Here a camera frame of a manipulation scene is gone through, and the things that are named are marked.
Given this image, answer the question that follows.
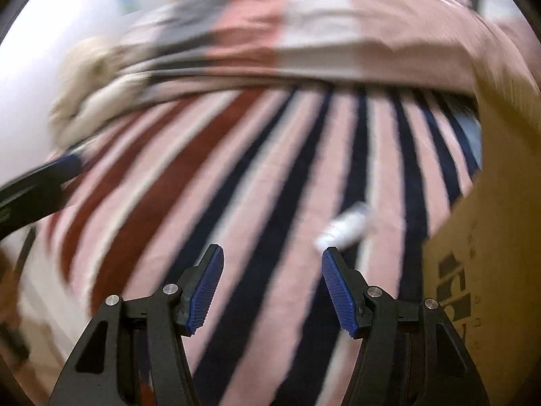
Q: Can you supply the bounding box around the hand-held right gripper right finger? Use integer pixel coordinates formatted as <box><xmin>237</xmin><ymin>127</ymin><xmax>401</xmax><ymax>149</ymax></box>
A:
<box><xmin>321</xmin><ymin>246</ymin><xmax>491</xmax><ymax>406</ymax></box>

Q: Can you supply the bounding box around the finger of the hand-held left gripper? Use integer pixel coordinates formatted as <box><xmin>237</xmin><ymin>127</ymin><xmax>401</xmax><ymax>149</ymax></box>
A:
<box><xmin>0</xmin><ymin>153</ymin><xmax>85</xmax><ymax>242</ymax></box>

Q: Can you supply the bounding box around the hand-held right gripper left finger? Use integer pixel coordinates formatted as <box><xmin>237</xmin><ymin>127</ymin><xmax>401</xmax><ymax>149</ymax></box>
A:
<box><xmin>50</xmin><ymin>244</ymin><xmax>225</xmax><ymax>406</ymax></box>

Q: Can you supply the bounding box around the white spray bottle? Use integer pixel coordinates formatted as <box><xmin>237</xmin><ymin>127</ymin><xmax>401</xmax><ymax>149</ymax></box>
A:
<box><xmin>313</xmin><ymin>202</ymin><xmax>377</xmax><ymax>249</ymax></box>

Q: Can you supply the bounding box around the brown cardboard box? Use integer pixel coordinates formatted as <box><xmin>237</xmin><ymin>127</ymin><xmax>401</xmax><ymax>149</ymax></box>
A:
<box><xmin>423</xmin><ymin>51</ymin><xmax>541</xmax><ymax>406</ymax></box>

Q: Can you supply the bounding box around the cream puffy jacket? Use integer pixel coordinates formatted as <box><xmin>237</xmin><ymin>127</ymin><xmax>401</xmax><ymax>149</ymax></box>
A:
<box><xmin>72</xmin><ymin>72</ymin><xmax>153</xmax><ymax>144</ymax></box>

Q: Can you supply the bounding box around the cream fleece blanket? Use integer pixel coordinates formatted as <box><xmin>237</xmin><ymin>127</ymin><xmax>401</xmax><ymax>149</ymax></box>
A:
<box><xmin>48</xmin><ymin>36</ymin><xmax>127</xmax><ymax>149</ymax></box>

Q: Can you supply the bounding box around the striped fleece blanket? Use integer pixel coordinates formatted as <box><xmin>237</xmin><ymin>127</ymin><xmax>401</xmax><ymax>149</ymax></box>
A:
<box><xmin>25</xmin><ymin>85</ymin><xmax>483</xmax><ymax>406</ymax></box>

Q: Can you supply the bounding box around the pink grey striped quilt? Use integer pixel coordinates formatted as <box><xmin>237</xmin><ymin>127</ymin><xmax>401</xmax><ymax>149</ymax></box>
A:
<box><xmin>114</xmin><ymin>0</ymin><xmax>529</xmax><ymax>106</ymax></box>

